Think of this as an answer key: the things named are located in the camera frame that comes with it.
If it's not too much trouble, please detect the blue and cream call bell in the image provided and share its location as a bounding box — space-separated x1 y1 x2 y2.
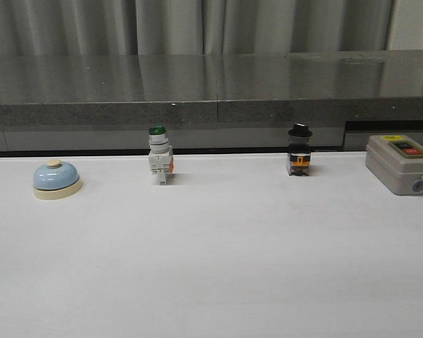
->
32 159 82 200

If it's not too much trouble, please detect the grey stone counter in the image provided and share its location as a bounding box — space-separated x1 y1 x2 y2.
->
0 51 423 155

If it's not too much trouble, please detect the grey pleated curtain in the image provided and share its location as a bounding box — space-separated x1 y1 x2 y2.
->
0 1 423 56

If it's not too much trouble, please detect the green-capped white pushbutton switch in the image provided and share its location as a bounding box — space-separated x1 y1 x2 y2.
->
148 125 173 184

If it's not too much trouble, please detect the black selector knob switch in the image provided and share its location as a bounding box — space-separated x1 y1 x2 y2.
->
286 123 312 176

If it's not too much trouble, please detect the grey on-off switch box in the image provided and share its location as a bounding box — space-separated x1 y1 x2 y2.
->
366 134 423 196

